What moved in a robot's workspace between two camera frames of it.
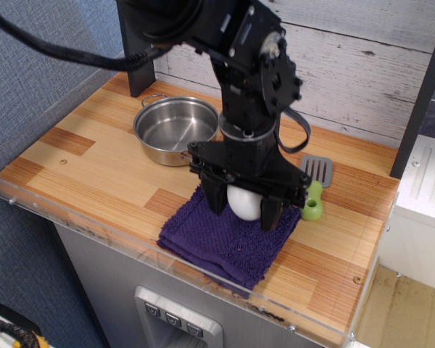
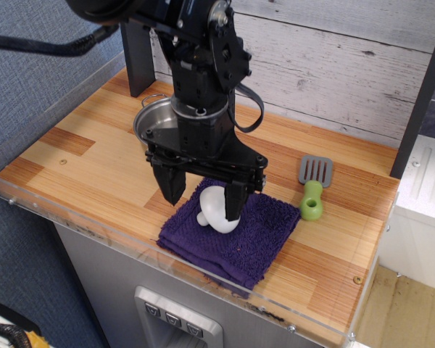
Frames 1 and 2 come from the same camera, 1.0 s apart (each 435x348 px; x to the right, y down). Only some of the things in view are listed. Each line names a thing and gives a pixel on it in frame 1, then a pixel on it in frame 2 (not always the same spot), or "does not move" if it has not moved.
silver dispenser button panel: [164, 322] does not move
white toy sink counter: [416, 245] does not move
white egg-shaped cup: [246, 204] to [212, 201]
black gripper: [253, 159] to [206, 147]
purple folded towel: [233, 251] does not move
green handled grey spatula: [320, 170] does not move
